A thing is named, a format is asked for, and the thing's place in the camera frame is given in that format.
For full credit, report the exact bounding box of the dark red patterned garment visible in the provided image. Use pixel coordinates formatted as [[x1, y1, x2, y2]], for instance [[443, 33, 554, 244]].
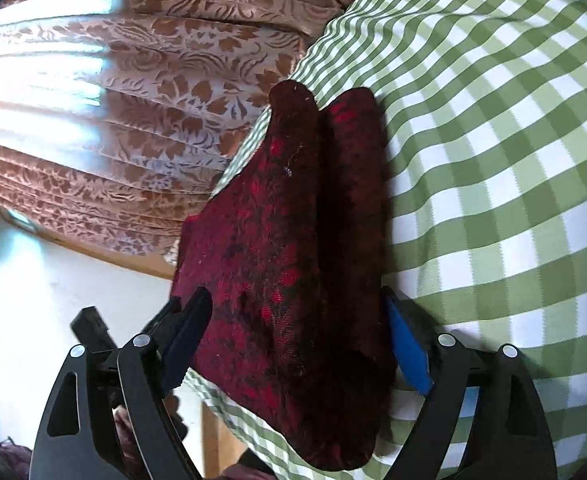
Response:
[[166, 80, 399, 472]]

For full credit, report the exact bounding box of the green checked bed sheet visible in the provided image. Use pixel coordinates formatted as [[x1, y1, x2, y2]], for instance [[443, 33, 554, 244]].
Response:
[[164, 0, 587, 480]]

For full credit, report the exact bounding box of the wooden bed frame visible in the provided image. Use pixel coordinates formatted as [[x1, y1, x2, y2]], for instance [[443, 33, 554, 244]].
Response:
[[201, 399, 277, 480]]

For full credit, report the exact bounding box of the person's left forearm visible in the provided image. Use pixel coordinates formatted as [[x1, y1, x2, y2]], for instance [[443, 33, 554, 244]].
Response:
[[0, 439, 35, 480]]

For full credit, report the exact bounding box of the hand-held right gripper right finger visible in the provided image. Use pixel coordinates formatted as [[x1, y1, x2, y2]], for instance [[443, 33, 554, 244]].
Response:
[[382, 286, 558, 480]]

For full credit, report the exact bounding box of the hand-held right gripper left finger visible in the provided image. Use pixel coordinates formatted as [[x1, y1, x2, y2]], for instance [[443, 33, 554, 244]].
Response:
[[28, 286, 213, 480]]

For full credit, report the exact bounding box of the brown floral curtain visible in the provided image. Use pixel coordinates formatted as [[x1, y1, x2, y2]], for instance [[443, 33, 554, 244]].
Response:
[[0, 0, 394, 268]]

